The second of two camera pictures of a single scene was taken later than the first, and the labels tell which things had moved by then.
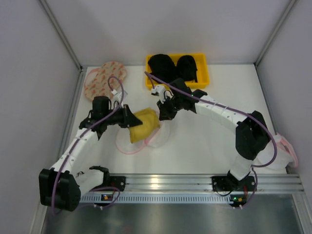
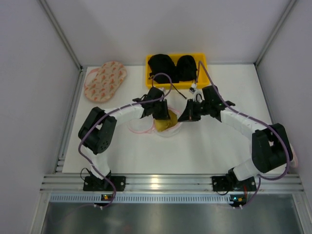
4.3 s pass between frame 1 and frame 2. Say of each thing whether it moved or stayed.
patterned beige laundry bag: stayed
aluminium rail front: stayed
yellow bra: moved
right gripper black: moved
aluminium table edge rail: stayed
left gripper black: moved
